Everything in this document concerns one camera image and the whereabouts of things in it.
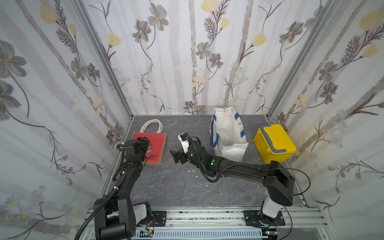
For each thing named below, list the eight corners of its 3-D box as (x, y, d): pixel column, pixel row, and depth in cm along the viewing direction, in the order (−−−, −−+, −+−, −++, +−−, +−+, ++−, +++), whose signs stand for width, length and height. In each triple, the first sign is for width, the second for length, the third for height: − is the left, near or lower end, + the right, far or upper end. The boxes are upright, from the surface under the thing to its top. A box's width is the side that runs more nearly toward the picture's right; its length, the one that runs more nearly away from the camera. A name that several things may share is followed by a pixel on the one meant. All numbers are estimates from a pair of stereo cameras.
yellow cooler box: (259, 166, 95) (269, 154, 83) (251, 137, 110) (258, 124, 98) (286, 166, 95) (299, 154, 83) (274, 137, 110) (284, 124, 98)
